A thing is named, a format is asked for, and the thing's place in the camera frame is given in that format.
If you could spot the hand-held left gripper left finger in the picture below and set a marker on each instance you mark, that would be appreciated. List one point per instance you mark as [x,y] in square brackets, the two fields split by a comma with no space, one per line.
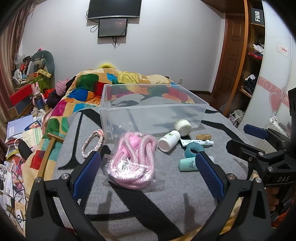
[86,176]

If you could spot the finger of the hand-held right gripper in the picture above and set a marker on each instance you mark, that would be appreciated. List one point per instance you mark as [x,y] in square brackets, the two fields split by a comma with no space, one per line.
[242,148]
[254,131]

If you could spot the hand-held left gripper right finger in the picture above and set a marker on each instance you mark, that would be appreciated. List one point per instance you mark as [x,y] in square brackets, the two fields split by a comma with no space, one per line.
[209,172]

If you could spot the person's right hand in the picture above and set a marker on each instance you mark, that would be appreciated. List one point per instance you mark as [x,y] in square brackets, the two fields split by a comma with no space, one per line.
[272,197]

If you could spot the white bag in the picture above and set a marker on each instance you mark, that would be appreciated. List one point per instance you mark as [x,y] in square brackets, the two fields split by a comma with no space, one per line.
[237,117]

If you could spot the white plastic object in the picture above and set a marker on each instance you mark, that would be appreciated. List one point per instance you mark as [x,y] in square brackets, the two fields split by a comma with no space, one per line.
[276,125]

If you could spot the small teal bottle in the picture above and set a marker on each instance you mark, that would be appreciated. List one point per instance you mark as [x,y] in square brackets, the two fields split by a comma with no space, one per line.
[187,163]

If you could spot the white ointment tube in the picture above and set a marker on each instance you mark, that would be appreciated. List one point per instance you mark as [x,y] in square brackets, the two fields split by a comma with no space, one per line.
[196,143]

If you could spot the small brown block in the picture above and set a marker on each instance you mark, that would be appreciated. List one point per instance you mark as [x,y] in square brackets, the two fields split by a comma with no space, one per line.
[203,136]

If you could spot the wooden massage hammer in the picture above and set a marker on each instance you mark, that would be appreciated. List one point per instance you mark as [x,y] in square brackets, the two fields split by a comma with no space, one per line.
[49,148]

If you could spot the dark folded clothes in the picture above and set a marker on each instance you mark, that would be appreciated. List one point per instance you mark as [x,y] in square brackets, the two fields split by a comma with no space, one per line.
[250,83]

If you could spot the white pill bottle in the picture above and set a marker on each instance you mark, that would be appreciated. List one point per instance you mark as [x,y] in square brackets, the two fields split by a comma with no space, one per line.
[167,141]

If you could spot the white tape roll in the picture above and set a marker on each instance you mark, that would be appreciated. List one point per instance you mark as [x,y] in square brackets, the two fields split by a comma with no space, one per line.
[182,127]

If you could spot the white wardrobe door pink hearts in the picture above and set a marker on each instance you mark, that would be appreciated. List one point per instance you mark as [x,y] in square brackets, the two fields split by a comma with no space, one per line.
[275,76]

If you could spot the grey black patterned blanket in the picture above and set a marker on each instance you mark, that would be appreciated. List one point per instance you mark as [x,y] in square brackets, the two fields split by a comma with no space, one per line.
[138,208]

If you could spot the wooden wardrobe shelf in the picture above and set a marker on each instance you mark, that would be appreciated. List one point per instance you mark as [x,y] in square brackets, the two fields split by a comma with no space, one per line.
[247,69]

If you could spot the green white booklet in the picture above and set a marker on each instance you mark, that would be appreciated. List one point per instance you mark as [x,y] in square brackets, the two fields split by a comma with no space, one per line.
[32,138]

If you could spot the blue orange card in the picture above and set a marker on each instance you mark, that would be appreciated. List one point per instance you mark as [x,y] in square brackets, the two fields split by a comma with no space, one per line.
[33,125]

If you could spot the red clothes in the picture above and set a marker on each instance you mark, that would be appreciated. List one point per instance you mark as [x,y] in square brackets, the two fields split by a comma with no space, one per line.
[254,56]

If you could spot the pile of papers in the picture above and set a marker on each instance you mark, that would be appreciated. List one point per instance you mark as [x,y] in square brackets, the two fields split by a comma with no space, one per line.
[11,185]

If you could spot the brown wooden door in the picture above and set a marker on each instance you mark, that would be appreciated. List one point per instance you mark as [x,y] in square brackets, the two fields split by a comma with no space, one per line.
[231,58]

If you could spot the clear plastic storage box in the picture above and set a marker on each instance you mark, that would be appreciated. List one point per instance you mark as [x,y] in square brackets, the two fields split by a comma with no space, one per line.
[150,115]

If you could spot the white clothes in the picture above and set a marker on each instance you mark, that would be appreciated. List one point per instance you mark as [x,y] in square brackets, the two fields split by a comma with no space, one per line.
[258,48]

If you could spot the colourful patchwork blanket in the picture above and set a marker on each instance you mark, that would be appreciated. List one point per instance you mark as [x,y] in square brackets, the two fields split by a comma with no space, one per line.
[81,92]

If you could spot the blue white folder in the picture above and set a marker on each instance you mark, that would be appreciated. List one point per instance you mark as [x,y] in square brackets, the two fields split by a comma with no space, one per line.
[19,126]

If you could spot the dark clothes pile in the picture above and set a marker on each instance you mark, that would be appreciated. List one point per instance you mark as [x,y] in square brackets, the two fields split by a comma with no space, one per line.
[54,98]

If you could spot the white red sticker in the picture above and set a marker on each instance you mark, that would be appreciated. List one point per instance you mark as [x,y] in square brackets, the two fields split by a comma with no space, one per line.
[282,50]

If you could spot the pink knit hat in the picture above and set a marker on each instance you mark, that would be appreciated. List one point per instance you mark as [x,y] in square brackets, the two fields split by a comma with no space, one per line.
[61,87]

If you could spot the pink bunny toy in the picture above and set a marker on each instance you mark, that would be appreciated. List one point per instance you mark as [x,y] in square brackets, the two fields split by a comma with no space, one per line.
[38,97]

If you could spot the red box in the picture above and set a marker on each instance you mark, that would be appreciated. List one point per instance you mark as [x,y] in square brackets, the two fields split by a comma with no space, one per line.
[20,93]

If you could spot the green cardboard box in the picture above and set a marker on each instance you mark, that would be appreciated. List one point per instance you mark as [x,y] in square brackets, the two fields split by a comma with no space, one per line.
[40,81]

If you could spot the yellow pillow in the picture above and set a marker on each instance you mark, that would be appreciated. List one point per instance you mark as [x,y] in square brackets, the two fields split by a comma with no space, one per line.
[106,65]

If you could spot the black box with white print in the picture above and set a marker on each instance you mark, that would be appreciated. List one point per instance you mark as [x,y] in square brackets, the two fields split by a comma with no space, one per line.
[257,12]

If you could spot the grey green neck pillow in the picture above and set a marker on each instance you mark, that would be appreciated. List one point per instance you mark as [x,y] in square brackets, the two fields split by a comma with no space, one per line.
[49,60]

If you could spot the brown striped curtain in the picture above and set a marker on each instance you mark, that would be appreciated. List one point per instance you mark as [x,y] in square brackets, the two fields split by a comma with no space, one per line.
[10,58]

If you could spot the wall outlet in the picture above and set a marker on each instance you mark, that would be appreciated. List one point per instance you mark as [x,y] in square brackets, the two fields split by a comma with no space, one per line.
[180,80]

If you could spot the small wall monitor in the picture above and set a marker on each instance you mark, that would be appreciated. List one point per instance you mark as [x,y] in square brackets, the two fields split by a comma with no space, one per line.
[112,27]

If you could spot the wall television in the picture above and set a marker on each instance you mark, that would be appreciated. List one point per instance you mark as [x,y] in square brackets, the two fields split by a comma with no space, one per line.
[114,8]

